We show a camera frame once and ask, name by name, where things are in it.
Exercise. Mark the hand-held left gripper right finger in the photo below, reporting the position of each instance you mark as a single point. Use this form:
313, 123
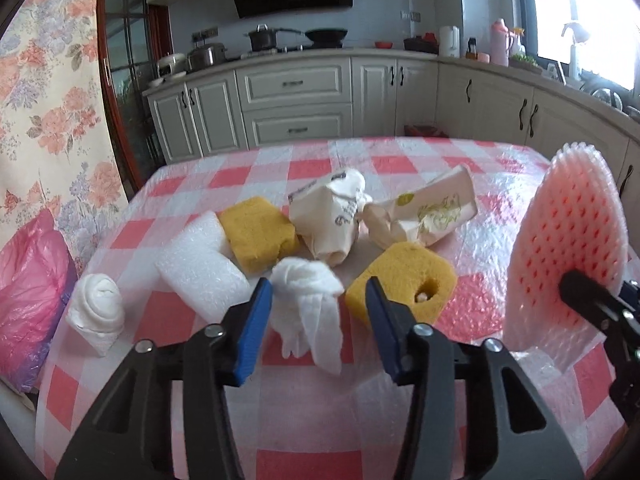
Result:
385, 330

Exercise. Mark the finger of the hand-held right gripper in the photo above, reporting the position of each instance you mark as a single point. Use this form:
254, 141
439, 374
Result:
631, 292
590, 297

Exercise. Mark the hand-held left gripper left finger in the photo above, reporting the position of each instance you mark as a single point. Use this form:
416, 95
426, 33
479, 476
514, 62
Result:
252, 335

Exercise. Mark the white tissue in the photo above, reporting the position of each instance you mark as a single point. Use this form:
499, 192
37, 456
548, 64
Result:
97, 305
310, 300

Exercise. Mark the large pink foam fruit net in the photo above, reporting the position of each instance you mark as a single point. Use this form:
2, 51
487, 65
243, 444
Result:
565, 220

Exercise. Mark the white paper bag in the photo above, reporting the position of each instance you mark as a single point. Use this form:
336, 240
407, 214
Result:
325, 220

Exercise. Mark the bin with pink bag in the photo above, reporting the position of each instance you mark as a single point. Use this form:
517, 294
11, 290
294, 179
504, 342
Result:
30, 300

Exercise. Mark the yellow sponge with hole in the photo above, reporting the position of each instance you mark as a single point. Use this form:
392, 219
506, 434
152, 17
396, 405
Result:
395, 270

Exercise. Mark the folded white foam sheet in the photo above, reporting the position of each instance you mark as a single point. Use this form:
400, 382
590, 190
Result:
200, 265

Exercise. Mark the pink checked tablecloth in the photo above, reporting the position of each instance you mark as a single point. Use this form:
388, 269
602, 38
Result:
310, 410

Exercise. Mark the beige paper packet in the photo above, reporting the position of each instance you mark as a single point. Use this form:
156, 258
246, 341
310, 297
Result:
430, 210

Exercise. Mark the rolled white tissue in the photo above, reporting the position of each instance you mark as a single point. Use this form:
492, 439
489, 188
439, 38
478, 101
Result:
97, 305

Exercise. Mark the small red floor bin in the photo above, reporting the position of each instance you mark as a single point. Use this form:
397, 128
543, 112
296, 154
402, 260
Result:
425, 131

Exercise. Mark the basket of green plants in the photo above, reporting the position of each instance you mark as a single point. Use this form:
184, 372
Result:
526, 64

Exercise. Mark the kitchen faucet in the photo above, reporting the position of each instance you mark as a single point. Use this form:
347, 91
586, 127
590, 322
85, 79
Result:
575, 50

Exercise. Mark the white lower kitchen cabinets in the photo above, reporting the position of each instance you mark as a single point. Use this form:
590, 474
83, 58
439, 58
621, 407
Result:
295, 90

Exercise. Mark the yellow spray bottle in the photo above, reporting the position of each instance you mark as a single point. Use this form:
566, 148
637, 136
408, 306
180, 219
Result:
518, 45

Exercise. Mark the pink cup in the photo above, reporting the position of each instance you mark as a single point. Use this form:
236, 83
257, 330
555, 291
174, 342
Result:
483, 57

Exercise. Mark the pink thermos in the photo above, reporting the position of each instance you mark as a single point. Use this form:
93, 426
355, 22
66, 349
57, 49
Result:
500, 45

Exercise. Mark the small dark bottle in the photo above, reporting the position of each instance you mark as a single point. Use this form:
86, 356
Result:
471, 48

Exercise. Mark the brown glass door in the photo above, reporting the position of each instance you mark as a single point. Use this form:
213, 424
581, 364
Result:
130, 85

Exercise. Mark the steel pressure cooker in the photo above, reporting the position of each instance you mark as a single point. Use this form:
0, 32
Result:
206, 57

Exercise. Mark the white rice cooker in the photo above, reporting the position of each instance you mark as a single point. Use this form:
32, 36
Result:
171, 64

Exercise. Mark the kitchen window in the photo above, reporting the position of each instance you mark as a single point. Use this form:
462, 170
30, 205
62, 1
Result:
600, 10

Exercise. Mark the red bowl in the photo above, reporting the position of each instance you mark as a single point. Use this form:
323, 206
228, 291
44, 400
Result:
383, 44

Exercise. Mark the black clay pot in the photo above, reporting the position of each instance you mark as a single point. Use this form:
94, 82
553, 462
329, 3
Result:
419, 46

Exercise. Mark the black gas stove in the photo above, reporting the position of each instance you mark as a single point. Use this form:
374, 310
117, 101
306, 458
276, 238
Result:
295, 51

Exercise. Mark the white electric kettle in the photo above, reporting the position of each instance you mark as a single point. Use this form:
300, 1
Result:
449, 42

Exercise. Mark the black pot with lid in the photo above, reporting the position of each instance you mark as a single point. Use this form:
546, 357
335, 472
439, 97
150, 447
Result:
262, 39

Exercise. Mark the floral curtain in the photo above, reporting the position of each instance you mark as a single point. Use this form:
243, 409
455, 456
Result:
55, 110

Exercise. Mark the black wok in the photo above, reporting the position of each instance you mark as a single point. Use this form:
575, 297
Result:
325, 36

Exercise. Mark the dark wall socket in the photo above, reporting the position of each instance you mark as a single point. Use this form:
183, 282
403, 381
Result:
205, 34

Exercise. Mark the white wall socket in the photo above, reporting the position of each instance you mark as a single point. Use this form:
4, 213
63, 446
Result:
410, 15

